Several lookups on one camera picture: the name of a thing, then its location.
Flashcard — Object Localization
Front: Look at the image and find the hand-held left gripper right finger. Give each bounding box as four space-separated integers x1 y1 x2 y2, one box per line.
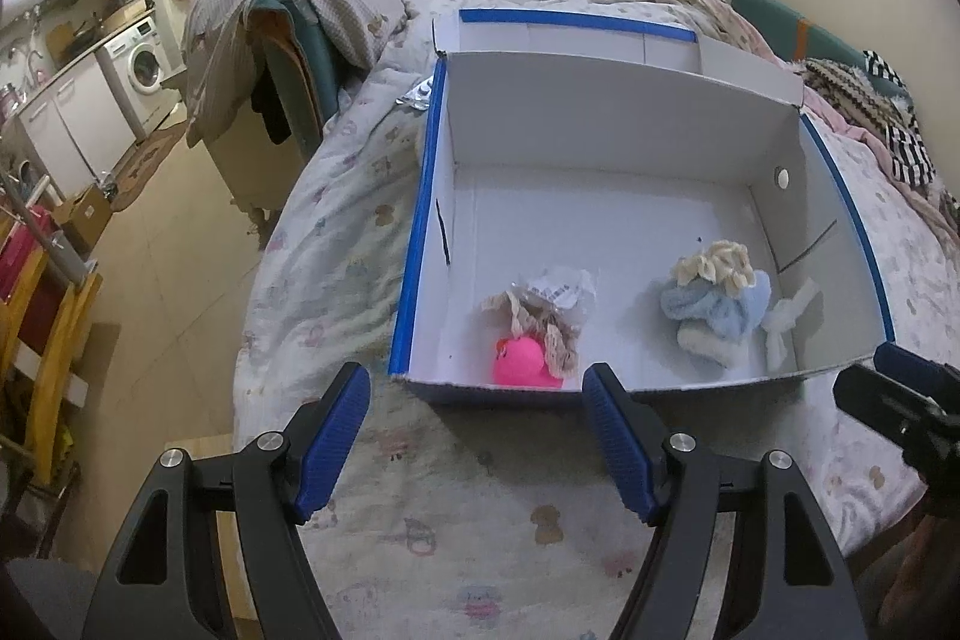
583 362 871 640

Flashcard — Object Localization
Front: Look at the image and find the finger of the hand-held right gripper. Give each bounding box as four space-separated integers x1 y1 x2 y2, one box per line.
874 342 960 414
832 364 942 453

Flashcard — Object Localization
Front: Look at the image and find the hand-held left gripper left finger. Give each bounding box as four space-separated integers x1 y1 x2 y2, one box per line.
81 361 372 640

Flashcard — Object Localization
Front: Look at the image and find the beige lace scrunchie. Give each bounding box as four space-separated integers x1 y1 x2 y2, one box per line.
480 287 582 378

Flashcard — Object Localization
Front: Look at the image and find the small white cloth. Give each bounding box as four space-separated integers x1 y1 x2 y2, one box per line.
763 280 818 365

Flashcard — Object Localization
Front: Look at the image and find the pink rubber duck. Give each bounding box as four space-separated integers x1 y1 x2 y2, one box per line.
493 332 565 390

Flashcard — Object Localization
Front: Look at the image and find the light blue fluffy cloth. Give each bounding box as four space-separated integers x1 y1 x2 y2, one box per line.
660 271 773 371

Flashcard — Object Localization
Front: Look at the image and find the clear plastic labelled packet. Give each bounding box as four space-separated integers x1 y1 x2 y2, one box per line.
517 265 597 330

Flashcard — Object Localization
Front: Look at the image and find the cream ruffled scrunchie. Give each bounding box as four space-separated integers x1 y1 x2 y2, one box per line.
671 240 756 296

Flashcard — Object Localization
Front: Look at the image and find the blue cardboard box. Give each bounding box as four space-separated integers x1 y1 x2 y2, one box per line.
388 8 897 406

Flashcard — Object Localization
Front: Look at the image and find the person's right hand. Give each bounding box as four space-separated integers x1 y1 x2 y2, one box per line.
894 512 960 615

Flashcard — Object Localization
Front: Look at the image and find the black white striped cloth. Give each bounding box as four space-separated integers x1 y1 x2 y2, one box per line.
862 50 938 185

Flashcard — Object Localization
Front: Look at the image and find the light wooden cabinet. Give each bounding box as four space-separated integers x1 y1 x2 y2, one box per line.
199 107 323 236

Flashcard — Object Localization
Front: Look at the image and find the yellow wooden chair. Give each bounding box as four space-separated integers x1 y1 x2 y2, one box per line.
0 212 102 483

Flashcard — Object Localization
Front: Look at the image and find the beige knitted cloth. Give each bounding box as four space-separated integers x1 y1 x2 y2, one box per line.
802 57 901 124

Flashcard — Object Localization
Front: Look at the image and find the small cardboard box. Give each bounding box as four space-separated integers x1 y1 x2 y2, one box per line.
56 184 113 251

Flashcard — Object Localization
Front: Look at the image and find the black hanging cloth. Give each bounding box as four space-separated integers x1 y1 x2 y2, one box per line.
251 62 293 146

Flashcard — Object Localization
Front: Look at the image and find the person's grey trouser leg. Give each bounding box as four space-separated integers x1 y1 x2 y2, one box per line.
0 557 98 640

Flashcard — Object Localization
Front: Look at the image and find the brown floor rug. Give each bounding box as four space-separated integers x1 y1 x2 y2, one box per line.
109 119 188 214

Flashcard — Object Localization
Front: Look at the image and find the red cloth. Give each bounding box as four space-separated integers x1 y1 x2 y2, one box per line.
0 227 53 341

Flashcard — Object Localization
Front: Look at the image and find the silver pill blister pack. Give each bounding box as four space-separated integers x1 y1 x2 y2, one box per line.
395 77 436 110

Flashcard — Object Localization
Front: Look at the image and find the teal jacket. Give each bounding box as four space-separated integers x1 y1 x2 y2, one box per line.
251 0 338 150

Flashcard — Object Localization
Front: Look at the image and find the teal padded headboard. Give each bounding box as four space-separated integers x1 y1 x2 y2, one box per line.
731 0 912 101

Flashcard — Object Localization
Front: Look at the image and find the white kitchen cabinet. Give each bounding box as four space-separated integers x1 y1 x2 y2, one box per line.
15 47 128 199

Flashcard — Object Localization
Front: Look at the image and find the white washing machine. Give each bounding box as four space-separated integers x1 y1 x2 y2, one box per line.
96 17 167 140

